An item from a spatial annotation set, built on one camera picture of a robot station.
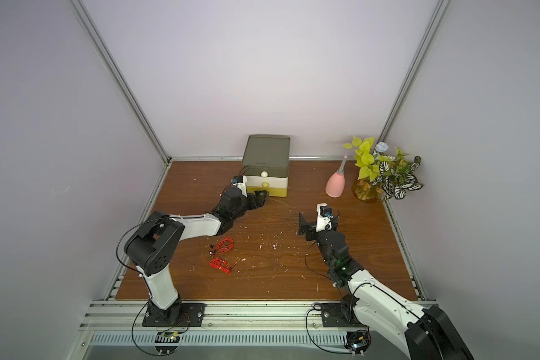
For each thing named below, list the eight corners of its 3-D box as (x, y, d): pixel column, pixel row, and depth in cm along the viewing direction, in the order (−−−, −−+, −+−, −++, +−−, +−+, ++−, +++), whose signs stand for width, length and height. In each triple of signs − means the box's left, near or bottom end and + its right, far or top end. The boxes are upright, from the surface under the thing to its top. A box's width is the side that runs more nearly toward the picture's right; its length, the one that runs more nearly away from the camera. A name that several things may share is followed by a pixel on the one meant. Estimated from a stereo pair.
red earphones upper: (211, 256, 89) (209, 254, 87) (208, 244, 92) (207, 242, 90) (235, 247, 91) (234, 245, 89) (232, 236, 94) (231, 233, 92)
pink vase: (327, 197, 106) (331, 182, 97) (325, 188, 110) (329, 172, 101) (342, 197, 106) (348, 181, 97) (340, 188, 110) (345, 172, 101)
